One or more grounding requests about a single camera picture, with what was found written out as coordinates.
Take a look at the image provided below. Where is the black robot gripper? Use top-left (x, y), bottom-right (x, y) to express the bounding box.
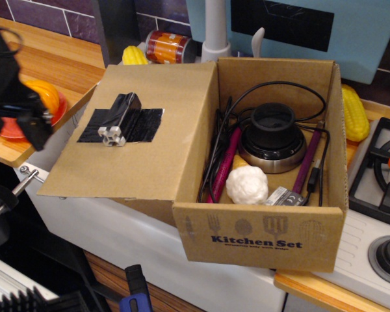
top-left (0, 27), bottom-right (53, 151)

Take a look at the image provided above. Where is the teal toy microwave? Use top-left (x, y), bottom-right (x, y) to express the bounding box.
top-left (185, 0), bottom-right (390, 85)

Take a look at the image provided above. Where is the purple pen right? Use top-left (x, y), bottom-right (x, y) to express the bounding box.
top-left (293, 121), bottom-right (324, 194)

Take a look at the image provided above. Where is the brown cardboard Kitchen Set box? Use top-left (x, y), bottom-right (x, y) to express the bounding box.
top-left (38, 58), bottom-right (348, 272)

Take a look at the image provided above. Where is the yellow toy corn left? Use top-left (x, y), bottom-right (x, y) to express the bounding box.
top-left (122, 45), bottom-right (148, 65)

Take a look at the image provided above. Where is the orange toy peeled mandarin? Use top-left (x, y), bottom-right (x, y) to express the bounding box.
top-left (24, 80), bottom-right (60, 115)

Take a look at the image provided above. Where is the white toy ice cream cone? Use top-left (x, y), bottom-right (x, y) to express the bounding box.
top-left (226, 155), bottom-right (268, 205)

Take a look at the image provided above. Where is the black 3D mouse with cable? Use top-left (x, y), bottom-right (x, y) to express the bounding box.
top-left (197, 81), bottom-right (332, 207)

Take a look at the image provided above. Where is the magenta pen left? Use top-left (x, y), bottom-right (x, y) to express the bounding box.
top-left (206, 127), bottom-right (241, 203)

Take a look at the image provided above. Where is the yellow toy corn right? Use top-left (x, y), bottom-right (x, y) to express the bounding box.
top-left (341, 84), bottom-right (370, 142)

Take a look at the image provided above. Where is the grey toy faucet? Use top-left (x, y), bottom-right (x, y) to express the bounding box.
top-left (201, 0), bottom-right (231, 62)

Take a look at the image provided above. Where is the red plastic plate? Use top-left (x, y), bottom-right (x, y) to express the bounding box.
top-left (0, 92), bottom-right (68, 139)

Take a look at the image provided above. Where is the yellow toy corn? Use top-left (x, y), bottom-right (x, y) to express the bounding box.
top-left (122, 45), bottom-right (148, 65)
top-left (341, 84), bottom-right (370, 142)

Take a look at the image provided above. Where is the orange red tin can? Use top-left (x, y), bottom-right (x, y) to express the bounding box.
top-left (145, 30), bottom-right (196, 64)

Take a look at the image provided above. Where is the aluminium handle taped with black tape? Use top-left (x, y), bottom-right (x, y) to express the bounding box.
top-left (77, 92), bottom-right (164, 147)

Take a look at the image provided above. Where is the blue black clamp handle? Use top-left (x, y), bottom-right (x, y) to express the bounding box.
top-left (119, 264), bottom-right (153, 312)

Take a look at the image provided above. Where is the metal sink towel bar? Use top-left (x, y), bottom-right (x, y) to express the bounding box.
top-left (19, 166), bottom-right (45, 183)

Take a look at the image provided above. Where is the small grey labelled adapter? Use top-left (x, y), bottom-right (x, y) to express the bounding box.
top-left (265, 187), bottom-right (304, 206)

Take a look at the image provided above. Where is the white toy sink basin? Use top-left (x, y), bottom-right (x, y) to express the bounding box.
top-left (14, 126), bottom-right (287, 312)

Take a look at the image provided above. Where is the black stove burner grate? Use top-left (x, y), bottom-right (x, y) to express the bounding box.
top-left (349, 117), bottom-right (390, 217)

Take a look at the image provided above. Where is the black stove knob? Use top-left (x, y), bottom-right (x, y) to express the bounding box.
top-left (368, 235), bottom-right (390, 283)

